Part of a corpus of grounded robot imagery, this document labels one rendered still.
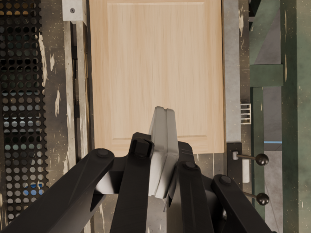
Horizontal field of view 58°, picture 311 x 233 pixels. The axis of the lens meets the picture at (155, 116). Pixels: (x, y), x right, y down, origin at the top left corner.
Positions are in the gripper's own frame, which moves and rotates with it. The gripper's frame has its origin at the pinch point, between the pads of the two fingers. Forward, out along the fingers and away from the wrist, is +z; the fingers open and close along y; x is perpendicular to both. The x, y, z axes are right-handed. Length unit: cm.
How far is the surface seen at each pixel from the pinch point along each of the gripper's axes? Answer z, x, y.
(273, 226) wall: 267, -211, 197
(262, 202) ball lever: 52, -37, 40
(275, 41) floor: 228, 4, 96
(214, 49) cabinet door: 80, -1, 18
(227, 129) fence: 70, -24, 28
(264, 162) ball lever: 56, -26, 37
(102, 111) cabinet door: 70, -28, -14
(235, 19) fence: 82, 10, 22
